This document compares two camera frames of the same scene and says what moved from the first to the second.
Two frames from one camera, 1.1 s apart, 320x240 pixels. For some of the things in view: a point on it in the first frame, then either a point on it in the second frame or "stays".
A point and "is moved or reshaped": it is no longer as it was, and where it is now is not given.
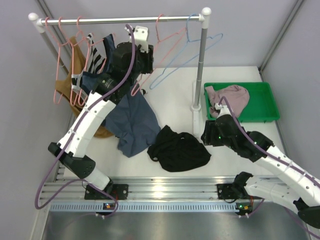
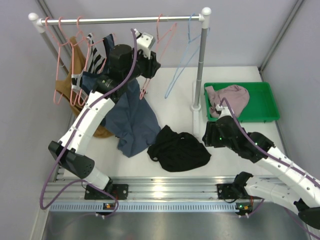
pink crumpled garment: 237,96 stays
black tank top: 177,152 stays
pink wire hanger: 184,29 is moved or reshaped
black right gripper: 208,136 stays
